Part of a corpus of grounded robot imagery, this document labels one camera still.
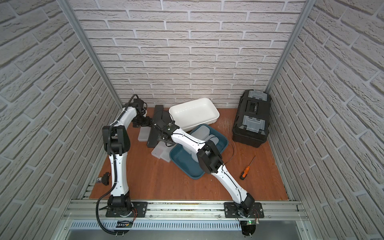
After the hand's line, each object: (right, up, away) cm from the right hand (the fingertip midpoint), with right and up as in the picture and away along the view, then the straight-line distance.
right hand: (166, 137), depth 97 cm
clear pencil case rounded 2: (+33, -2, 0) cm, 33 cm away
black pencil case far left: (-10, +18, +18) cm, 27 cm away
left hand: (-15, +10, +8) cm, 20 cm away
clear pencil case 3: (+1, -10, -5) cm, 12 cm away
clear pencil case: (-16, +2, +4) cm, 17 cm away
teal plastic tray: (+17, -18, -7) cm, 26 cm away
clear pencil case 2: (-5, -8, -3) cm, 9 cm away
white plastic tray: (+15, +16, +20) cm, 30 cm away
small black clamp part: (-32, -22, -15) cm, 41 cm away
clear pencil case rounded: (+24, +3, +2) cm, 24 cm away
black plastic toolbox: (+54, +10, -9) cm, 55 cm away
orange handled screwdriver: (+50, -18, -10) cm, 54 cm away
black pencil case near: (-10, 0, +3) cm, 10 cm away
